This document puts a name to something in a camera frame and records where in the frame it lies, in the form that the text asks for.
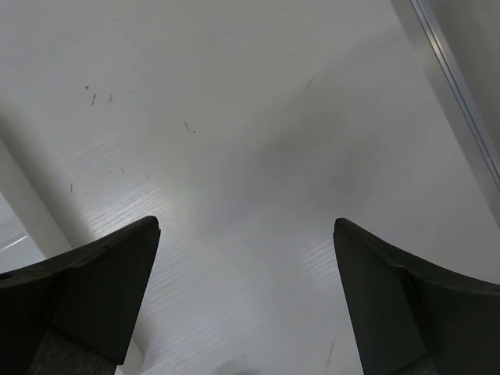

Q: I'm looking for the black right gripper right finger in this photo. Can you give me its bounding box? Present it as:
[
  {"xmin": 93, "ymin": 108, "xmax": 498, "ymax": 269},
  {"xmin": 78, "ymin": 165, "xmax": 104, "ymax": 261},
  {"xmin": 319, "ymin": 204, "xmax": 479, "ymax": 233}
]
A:
[{"xmin": 333, "ymin": 218, "xmax": 499, "ymax": 374}]

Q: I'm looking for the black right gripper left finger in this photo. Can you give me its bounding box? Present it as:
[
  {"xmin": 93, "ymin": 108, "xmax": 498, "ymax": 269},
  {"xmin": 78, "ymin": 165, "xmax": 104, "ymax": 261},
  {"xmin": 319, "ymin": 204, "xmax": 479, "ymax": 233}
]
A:
[{"xmin": 1, "ymin": 216, "xmax": 159, "ymax": 374}]

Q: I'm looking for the aluminium rail right side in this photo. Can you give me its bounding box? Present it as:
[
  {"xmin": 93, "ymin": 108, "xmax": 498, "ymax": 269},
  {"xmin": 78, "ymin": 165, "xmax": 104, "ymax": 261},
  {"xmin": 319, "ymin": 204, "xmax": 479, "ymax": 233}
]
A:
[{"xmin": 410, "ymin": 1, "xmax": 499, "ymax": 180}]

